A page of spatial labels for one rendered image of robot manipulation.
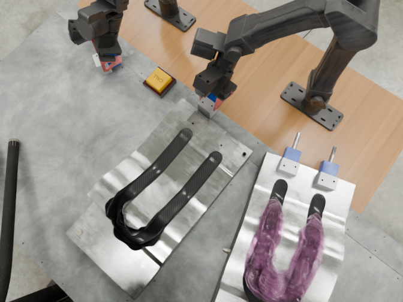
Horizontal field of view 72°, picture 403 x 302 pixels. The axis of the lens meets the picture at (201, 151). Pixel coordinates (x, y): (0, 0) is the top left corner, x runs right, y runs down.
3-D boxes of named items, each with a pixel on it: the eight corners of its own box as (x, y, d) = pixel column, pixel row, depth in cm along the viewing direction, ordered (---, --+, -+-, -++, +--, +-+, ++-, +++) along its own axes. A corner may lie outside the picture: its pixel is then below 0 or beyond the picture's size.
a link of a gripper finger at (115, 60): (97, 77, 89) (101, 57, 81) (90, 59, 91) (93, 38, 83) (117, 76, 93) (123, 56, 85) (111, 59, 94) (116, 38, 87)
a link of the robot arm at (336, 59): (302, 101, 82) (347, 21, 50) (305, 81, 83) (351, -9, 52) (324, 104, 81) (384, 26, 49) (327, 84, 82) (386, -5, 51)
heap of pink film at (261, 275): (265, 193, 78) (271, 189, 70) (328, 217, 75) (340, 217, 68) (232, 287, 72) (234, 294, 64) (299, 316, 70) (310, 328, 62)
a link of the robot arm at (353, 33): (216, 49, 65) (364, 0, 44) (224, 17, 67) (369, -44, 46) (245, 76, 73) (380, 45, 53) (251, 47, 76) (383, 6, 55)
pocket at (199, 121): (197, 113, 85) (197, 108, 81) (210, 123, 84) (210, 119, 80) (188, 124, 84) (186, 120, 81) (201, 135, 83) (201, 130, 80)
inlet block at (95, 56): (133, 50, 98) (129, 40, 92) (138, 62, 96) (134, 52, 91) (98, 64, 97) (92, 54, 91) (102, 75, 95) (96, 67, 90)
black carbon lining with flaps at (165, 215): (185, 127, 82) (181, 114, 73) (228, 160, 79) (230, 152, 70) (102, 221, 76) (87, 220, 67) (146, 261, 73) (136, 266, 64)
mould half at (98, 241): (185, 109, 91) (180, 90, 78) (248, 158, 86) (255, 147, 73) (75, 232, 82) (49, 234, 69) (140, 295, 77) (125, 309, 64)
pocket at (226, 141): (225, 135, 83) (225, 130, 79) (239, 145, 82) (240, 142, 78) (215, 146, 82) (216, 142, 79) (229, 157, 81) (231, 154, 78)
